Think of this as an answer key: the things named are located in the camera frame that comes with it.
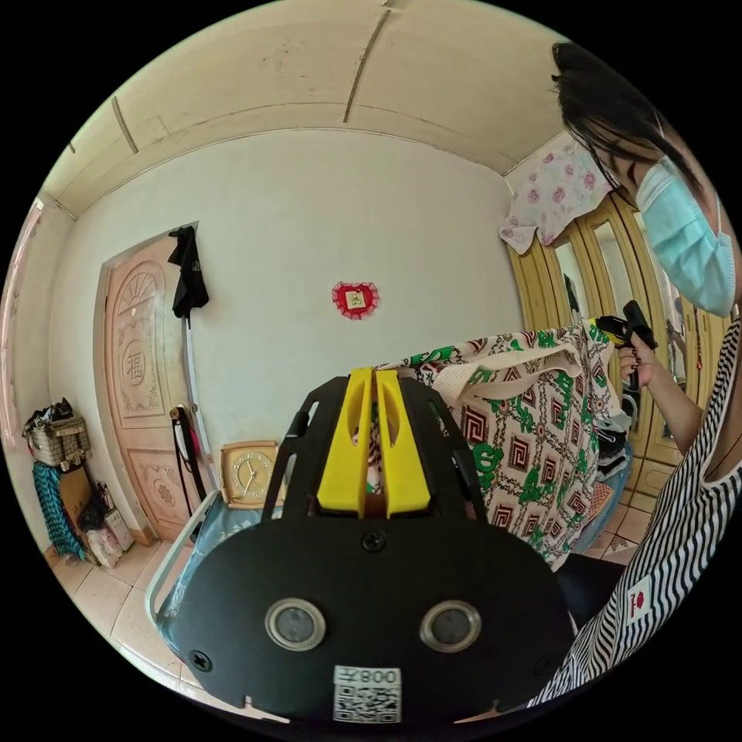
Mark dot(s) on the carved pink wooden door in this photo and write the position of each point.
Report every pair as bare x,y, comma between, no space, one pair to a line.
142,406

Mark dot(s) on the white bag on floor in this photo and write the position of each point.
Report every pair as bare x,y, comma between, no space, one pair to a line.
113,533

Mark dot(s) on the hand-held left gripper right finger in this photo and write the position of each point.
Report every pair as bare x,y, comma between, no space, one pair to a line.
403,464

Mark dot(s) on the pink curtain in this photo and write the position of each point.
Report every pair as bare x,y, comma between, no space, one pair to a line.
17,324

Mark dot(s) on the teal patterned cloth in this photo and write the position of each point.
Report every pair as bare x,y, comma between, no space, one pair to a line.
55,510

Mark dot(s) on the person's right forearm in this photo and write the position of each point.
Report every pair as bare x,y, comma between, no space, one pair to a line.
675,414

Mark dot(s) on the red heart wall ornament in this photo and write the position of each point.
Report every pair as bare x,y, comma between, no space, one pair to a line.
355,299

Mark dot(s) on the pile of clothes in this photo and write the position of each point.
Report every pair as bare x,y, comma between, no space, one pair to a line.
613,449

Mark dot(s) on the person's body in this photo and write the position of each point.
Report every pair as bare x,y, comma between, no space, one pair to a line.
678,522

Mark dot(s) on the yellow cupboard with mirror doors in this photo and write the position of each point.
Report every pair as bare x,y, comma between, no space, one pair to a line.
655,324

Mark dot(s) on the beige sweater green red flowers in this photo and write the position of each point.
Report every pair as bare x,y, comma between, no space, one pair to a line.
539,440

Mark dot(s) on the woven basket with things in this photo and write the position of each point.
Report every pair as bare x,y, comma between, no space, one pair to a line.
58,437

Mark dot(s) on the black garment hanging on door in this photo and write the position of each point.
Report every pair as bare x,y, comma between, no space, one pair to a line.
188,278

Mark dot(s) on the person's right hand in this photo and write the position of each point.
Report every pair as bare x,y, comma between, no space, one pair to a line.
640,365

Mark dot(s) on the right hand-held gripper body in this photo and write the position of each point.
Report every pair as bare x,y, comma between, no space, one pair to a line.
636,327

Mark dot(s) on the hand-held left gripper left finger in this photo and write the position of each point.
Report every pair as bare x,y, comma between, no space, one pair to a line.
343,452

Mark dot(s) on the square golden clock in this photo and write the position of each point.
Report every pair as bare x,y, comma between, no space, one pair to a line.
249,472

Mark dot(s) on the white cloth with pink roses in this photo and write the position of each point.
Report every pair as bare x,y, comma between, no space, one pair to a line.
556,191

